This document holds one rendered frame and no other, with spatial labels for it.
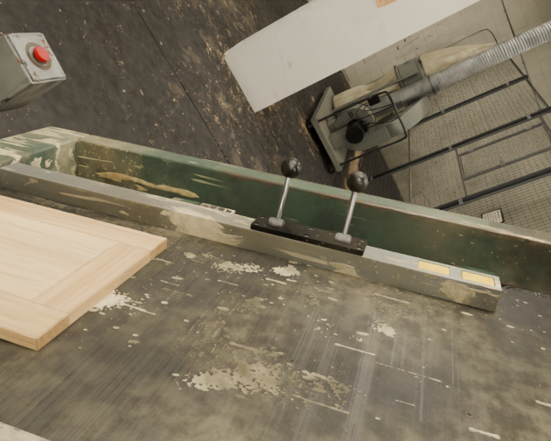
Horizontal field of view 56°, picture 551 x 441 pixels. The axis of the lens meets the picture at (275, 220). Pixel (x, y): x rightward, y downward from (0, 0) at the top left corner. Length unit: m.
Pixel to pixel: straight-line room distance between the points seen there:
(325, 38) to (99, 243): 3.81
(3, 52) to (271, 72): 3.52
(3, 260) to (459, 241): 0.82
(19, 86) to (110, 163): 0.25
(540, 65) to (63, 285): 8.87
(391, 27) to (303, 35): 0.72
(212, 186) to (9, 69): 0.52
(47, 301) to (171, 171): 0.56
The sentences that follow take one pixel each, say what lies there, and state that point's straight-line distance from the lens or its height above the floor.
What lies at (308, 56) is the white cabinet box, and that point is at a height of 0.67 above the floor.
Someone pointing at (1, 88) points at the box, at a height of 0.84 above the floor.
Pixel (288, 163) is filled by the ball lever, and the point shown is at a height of 1.43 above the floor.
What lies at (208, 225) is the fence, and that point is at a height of 1.27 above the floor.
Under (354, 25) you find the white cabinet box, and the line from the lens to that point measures 4.48.
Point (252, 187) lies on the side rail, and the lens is 1.13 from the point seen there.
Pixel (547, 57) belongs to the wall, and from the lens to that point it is 9.29.
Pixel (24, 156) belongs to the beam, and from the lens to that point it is 1.21.
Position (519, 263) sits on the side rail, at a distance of 1.13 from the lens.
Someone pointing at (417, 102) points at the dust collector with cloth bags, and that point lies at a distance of 6.34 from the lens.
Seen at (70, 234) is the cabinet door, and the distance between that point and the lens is 0.91.
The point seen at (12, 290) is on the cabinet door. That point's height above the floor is 1.15.
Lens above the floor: 1.75
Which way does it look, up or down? 24 degrees down
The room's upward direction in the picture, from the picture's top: 69 degrees clockwise
